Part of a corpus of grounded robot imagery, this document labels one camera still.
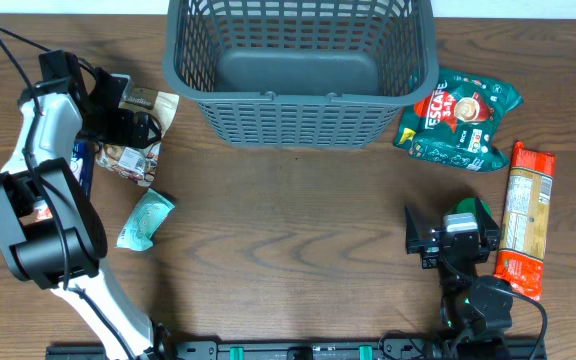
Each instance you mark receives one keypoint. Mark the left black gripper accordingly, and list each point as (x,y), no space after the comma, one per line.
(131,128)

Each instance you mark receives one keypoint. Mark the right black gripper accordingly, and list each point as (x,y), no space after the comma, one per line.
(423,246)

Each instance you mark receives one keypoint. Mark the beige brown snack pouch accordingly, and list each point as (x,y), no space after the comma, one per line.
(139,165)

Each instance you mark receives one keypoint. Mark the blue Kleenex tissue multipack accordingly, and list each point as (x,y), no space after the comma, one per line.
(81,165)

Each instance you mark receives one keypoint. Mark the green Nescafe coffee bag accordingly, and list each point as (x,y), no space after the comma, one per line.
(455,125)

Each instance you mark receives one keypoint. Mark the small teal wipes packet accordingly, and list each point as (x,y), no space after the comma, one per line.
(147,216)

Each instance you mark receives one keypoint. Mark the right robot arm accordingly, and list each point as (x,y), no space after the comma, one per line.
(476,310)

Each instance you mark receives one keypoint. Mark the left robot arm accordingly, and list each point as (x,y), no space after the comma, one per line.
(50,233)

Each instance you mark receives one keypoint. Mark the green lidded jar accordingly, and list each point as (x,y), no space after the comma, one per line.
(467,205)

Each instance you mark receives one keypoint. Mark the orange spaghetti pasta packet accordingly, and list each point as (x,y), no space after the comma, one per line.
(520,257)

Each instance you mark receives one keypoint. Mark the grey plastic lattice basket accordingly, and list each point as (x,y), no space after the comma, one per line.
(296,73)

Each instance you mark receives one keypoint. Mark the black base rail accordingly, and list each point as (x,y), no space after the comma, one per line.
(390,348)

